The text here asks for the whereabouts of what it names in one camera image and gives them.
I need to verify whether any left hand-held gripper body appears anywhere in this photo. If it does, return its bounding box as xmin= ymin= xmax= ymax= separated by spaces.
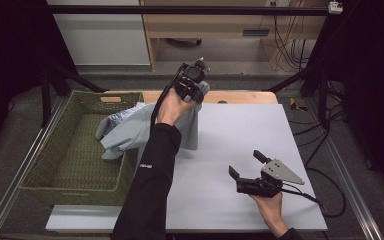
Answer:
xmin=174 ymin=57 xmax=211 ymax=105

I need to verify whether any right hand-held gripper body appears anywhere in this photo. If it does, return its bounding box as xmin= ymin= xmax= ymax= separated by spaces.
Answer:
xmin=235 ymin=158 xmax=306 ymax=199

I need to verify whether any light grey garment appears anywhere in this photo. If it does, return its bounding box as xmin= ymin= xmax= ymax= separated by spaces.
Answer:
xmin=94 ymin=81 xmax=211 ymax=161

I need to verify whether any green woven basket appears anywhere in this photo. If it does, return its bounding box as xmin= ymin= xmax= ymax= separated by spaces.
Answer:
xmin=18 ymin=90 xmax=145 ymax=207

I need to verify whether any person's right hand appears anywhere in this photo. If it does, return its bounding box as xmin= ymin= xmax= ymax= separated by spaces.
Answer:
xmin=249 ymin=191 xmax=290 ymax=239

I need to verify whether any person's left hand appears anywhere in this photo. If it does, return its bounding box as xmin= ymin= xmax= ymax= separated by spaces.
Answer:
xmin=156 ymin=87 xmax=196 ymax=127

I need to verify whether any light grey table mat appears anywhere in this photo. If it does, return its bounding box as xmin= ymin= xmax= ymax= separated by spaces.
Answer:
xmin=45 ymin=102 xmax=329 ymax=234

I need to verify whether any wooden desk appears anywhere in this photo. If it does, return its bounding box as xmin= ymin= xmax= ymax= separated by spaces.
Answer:
xmin=139 ymin=0 xmax=328 ymax=73

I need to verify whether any yellow and black tool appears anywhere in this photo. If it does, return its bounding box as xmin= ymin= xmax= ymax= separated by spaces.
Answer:
xmin=289 ymin=97 xmax=310 ymax=113

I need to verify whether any black metal stand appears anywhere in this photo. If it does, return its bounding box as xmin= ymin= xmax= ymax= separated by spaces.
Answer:
xmin=40 ymin=62 xmax=110 ymax=128
xmin=262 ymin=65 xmax=332 ymax=129

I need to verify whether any white cabinet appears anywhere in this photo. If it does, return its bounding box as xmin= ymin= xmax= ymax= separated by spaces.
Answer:
xmin=46 ymin=0 xmax=152 ymax=67

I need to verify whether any white plug adapter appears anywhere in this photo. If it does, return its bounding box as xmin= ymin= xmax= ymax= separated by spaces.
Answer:
xmin=327 ymin=1 xmax=344 ymax=15

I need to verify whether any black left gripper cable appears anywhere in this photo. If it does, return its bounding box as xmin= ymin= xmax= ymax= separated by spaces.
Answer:
xmin=150 ymin=62 xmax=186 ymax=135

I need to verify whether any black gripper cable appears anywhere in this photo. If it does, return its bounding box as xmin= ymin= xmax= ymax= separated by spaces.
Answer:
xmin=280 ymin=166 xmax=348 ymax=220
xmin=150 ymin=62 xmax=186 ymax=135

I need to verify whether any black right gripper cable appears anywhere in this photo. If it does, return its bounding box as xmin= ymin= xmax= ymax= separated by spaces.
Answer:
xmin=280 ymin=166 xmax=348 ymax=220

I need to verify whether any black horizontal frame bar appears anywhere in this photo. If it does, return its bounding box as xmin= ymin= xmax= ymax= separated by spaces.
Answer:
xmin=45 ymin=4 xmax=331 ymax=17

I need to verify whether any aluminium rail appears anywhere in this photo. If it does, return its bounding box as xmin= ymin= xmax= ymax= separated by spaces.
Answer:
xmin=0 ymin=95 xmax=68 ymax=240
xmin=316 ymin=123 xmax=384 ymax=240

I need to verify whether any bundle of hanging cables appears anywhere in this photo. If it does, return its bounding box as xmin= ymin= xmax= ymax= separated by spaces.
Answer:
xmin=269 ymin=14 xmax=312 ymax=72

